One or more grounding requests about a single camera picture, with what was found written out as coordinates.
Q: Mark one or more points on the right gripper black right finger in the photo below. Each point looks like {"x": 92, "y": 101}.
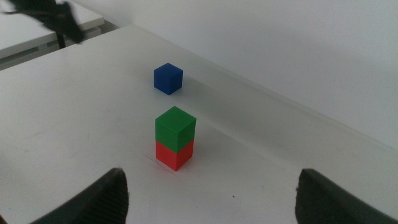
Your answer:
{"x": 323, "y": 202}

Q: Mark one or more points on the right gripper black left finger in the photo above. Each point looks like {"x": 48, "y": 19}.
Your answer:
{"x": 99, "y": 202}

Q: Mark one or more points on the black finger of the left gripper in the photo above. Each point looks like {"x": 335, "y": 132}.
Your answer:
{"x": 61, "y": 40}
{"x": 76, "y": 32}

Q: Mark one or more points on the red cube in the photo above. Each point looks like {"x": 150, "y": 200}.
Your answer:
{"x": 171, "y": 157}

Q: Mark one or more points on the blue cube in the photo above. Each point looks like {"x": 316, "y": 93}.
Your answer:
{"x": 168, "y": 79}

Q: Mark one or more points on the green cube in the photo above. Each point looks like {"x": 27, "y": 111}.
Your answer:
{"x": 174, "y": 127}

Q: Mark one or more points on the white side table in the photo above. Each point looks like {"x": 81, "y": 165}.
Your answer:
{"x": 28, "y": 28}

